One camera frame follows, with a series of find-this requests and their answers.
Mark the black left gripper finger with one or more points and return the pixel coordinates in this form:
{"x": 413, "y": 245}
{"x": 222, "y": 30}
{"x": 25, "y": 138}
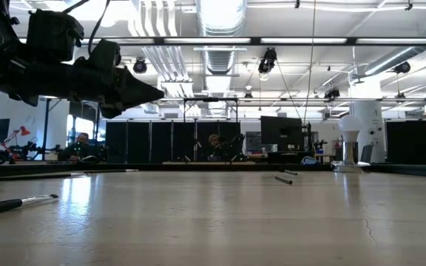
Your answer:
{"x": 139, "y": 92}

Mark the makeup brush round black head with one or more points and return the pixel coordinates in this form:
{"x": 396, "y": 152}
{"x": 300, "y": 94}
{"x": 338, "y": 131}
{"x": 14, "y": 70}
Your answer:
{"x": 290, "y": 172}

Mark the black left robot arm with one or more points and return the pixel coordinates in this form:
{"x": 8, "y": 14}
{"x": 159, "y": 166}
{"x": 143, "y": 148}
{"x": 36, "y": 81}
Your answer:
{"x": 13, "y": 70}

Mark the black ceiling spotlight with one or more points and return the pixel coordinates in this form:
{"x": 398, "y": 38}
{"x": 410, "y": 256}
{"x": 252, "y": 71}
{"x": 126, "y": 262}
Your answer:
{"x": 140, "y": 66}
{"x": 268, "y": 61}
{"x": 331, "y": 93}
{"x": 401, "y": 67}

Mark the person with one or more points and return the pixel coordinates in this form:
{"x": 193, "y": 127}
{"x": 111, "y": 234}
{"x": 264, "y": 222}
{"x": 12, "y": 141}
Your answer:
{"x": 81, "y": 149}
{"x": 213, "y": 142}

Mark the red desk lamp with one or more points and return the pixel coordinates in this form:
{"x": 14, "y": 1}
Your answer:
{"x": 24, "y": 131}

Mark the black background robot rig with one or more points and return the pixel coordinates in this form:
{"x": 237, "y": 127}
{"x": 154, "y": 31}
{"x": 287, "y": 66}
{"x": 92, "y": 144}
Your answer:
{"x": 32, "y": 147}

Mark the dark notice board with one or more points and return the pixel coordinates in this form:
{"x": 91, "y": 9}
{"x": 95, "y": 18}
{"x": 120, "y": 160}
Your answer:
{"x": 253, "y": 140}

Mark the black monitor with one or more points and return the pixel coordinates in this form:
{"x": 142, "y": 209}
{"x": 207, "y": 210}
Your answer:
{"x": 281, "y": 133}

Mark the blue white bag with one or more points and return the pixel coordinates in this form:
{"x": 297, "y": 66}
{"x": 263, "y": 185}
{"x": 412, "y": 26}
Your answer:
{"x": 309, "y": 160}

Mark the white bulb lamp chrome base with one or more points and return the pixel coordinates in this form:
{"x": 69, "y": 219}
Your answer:
{"x": 350, "y": 125}

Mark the white round column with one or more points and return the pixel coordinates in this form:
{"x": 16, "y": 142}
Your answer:
{"x": 374, "y": 122}

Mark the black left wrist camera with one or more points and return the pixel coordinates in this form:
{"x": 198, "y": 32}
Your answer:
{"x": 104, "y": 55}

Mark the black partition wall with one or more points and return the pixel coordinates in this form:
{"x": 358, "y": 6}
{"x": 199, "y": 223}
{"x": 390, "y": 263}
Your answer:
{"x": 407, "y": 142}
{"x": 139, "y": 142}

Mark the black gantry frame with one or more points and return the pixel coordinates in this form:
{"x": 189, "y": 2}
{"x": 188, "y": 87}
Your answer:
{"x": 210, "y": 99}

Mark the black aluminium table frame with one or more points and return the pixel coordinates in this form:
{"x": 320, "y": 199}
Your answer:
{"x": 198, "y": 167}

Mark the silver ventilation duct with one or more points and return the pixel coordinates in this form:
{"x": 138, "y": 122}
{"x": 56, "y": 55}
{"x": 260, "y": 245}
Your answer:
{"x": 220, "y": 22}

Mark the black overhead rail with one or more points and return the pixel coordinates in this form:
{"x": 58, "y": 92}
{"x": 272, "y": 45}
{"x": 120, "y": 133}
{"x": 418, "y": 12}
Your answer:
{"x": 255, "y": 40}

